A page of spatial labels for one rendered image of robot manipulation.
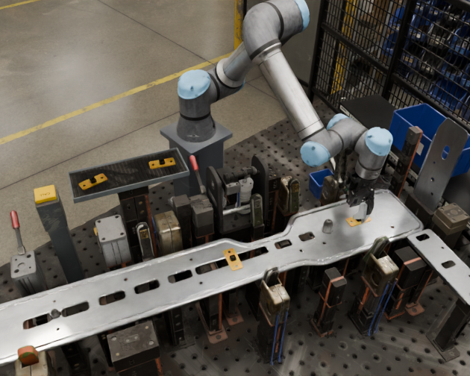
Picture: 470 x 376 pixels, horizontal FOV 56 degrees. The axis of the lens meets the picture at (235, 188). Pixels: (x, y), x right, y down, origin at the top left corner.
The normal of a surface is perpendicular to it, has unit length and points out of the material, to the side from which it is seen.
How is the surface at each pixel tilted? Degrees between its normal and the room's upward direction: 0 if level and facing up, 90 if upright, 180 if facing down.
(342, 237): 0
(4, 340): 0
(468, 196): 0
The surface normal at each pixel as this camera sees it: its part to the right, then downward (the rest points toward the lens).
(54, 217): 0.38, 0.63
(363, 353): 0.02, -0.74
